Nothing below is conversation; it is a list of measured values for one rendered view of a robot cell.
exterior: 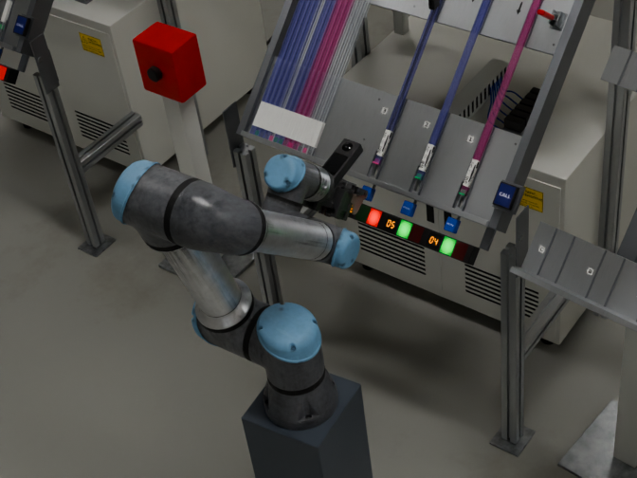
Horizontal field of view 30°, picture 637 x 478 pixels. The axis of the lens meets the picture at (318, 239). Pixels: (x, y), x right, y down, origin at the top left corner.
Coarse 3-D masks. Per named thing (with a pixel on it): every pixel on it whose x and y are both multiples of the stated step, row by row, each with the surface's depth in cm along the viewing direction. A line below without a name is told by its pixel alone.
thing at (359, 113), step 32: (352, 96) 269; (384, 96) 265; (352, 128) 268; (384, 128) 264; (416, 128) 260; (448, 128) 256; (480, 128) 253; (384, 160) 262; (416, 160) 259; (448, 160) 255; (512, 160) 248; (416, 192) 258; (448, 192) 254; (480, 192) 251
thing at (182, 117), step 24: (144, 48) 305; (168, 48) 301; (192, 48) 305; (144, 72) 312; (168, 72) 305; (192, 72) 309; (168, 96) 312; (192, 96) 318; (168, 120) 322; (192, 120) 322; (192, 144) 325; (192, 168) 329; (168, 264) 355; (240, 264) 352
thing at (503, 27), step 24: (384, 0) 268; (408, 0) 265; (456, 0) 259; (480, 0) 257; (504, 0) 254; (528, 0) 251; (552, 0) 249; (456, 24) 259; (504, 24) 253; (552, 48) 247
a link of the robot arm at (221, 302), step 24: (144, 168) 200; (168, 168) 201; (120, 192) 199; (144, 192) 197; (168, 192) 195; (120, 216) 201; (144, 216) 197; (168, 216) 194; (144, 240) 205; (168, 240) 198; (192, 264) 212; (216, 264) 216; (192, 288) 218; (216, 288) 219; (240, 288) 229; (192, 312) 234; (216, 312) 225; (240, 312) 227; (216, 336) 230; (240, 336) 229
